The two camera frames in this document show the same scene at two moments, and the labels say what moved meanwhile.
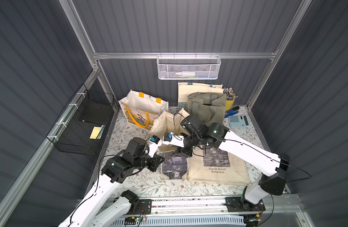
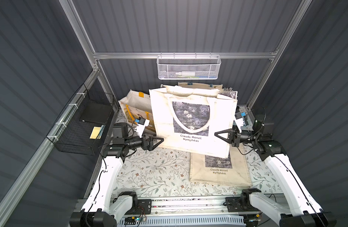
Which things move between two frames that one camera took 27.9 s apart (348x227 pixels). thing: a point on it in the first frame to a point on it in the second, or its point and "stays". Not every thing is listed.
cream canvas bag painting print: (213, 164) stays
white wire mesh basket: (188, 67) stays
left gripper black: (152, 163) to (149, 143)
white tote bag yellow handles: (141, 109) stays
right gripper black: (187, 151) to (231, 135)
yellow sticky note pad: (95, 132) stays
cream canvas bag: (176, 167) to (186, 118)
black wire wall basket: (80, 127) stays
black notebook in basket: (95, 112) stays
